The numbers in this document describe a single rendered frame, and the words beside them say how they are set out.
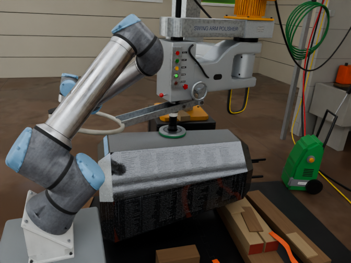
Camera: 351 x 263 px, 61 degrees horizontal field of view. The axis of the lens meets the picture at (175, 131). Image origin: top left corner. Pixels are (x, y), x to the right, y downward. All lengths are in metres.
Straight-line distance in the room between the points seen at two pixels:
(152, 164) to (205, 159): 0.39
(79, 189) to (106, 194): 0.90
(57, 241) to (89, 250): 0.14
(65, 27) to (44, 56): 0.86
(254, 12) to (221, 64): 0.46
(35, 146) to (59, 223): 0.31
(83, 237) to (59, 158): 0.40
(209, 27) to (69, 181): 1.50
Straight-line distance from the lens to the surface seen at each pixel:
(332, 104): 4.61
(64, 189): 1.15
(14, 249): 1.40
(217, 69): 2.33
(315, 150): 3.31
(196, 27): 2.14
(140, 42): 1.24
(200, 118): 2.94
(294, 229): 2.80
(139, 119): 2.12
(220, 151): 2.26
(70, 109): 1.12
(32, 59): 8.20
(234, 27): 2.35
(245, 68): 2.54
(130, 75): 1.38
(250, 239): 2.40
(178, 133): 2.30
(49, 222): 1.21
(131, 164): 2.05
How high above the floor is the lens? 1.75
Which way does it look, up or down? 23 degrees down
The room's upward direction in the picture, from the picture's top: 3 degrees clockwise
